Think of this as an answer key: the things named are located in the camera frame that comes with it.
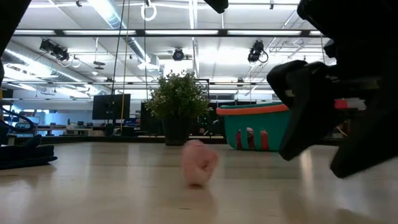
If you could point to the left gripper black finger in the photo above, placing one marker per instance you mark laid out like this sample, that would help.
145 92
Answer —
219 4

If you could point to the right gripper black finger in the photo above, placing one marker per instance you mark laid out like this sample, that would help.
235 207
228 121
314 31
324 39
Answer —
373 143
308 105

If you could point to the teal basket orange rim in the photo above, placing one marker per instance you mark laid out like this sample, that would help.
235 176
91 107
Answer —
273 130

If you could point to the large pink garlic toy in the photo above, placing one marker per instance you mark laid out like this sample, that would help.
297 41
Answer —
199 161

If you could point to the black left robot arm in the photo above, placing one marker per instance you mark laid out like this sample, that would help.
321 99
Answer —
9 18

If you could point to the red box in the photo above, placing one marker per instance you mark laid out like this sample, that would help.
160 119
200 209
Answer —
340 104

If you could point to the black partition panel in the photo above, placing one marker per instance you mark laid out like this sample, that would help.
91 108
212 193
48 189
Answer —
217 127

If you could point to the potted artificial green plant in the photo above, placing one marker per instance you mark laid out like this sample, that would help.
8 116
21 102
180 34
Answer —
178 96

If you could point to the black monitor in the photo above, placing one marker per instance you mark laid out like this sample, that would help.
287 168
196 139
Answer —
109 107

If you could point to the background work desk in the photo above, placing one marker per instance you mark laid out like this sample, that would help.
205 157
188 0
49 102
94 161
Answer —
77 132

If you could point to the folded navy cloth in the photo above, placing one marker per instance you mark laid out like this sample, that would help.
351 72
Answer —
25 154

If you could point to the round overhead camera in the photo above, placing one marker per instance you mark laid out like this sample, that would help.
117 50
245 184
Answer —
178 55

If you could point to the black overhead frame beam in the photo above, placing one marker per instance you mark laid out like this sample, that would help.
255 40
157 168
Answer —
140 32

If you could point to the black overhead camera rig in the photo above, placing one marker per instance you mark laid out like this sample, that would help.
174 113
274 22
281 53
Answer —
56 50

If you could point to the black table edge rail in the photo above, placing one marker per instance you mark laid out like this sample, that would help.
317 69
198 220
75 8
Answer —
93 139

